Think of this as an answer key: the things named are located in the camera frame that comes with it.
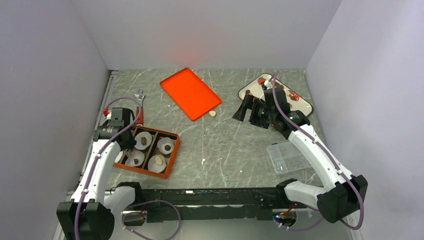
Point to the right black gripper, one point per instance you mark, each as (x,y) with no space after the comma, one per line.
(248,102)

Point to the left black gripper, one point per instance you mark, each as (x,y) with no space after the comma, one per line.
(130,142)

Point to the white strawberry tray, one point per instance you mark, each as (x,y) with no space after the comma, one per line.
(296,102)

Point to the orange chocolate box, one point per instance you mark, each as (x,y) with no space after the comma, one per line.
(154,152)

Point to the orange box lid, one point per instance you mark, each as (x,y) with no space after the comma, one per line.
(194,97)

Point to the oval white chocolate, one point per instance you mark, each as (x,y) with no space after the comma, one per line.
(158,160)

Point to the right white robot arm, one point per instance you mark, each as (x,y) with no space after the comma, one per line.
(342,193)

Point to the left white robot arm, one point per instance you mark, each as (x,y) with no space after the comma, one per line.
(88,215)

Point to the white paper cup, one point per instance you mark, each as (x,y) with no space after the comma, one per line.
(137,138)
(165,141)
(153,167)
(135,155)

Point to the clear plastic screw box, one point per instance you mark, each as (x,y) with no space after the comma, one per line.
(286,158)

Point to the red handled adjustable wrench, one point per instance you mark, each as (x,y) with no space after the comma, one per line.
(140,96)

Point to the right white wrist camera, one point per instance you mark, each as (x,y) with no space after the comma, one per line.
(266,84)

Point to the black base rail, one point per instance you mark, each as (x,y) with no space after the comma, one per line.
(262,204)

